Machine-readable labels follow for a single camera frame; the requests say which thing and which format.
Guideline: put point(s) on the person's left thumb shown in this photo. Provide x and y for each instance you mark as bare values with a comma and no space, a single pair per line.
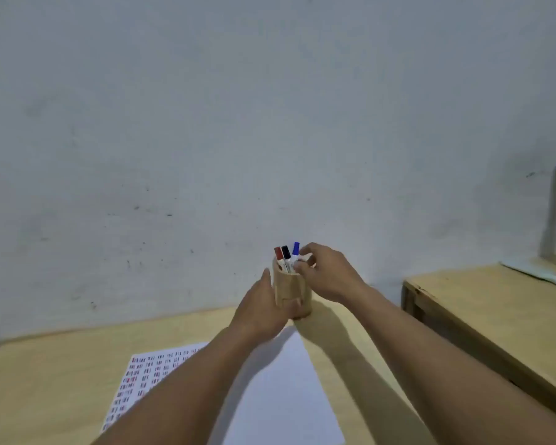
293,304

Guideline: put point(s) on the black cap marker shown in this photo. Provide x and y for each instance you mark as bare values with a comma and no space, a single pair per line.
285,253

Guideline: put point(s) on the person's right thumb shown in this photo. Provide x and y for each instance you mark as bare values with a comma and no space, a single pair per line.
303,267

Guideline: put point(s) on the red cap marker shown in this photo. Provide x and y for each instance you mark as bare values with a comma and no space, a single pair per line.
279,254

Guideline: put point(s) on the wooden side table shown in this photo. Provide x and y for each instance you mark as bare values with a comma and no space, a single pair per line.
500,319

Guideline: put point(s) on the printed white paper sheet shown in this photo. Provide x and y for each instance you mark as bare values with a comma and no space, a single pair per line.
141,375

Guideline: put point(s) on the blue cap marker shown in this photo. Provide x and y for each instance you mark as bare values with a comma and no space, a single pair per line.
295,249

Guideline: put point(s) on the wooden pen holder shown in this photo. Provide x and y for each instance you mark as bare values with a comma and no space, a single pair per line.
289,287

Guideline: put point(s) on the white flat object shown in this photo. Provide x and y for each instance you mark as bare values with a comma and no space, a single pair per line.
542,273

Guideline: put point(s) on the person's left forearm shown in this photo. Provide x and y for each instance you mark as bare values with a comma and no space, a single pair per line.
185,393

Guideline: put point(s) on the person's right hand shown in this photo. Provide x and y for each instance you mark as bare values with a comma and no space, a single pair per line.
333,275

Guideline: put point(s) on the person's right forearm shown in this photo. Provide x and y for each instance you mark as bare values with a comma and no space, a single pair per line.
445,375

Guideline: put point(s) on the blank white paper sheet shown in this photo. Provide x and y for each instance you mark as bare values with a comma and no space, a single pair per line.
282,393

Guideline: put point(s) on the person's left hand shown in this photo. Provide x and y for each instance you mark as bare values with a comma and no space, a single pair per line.
255,315

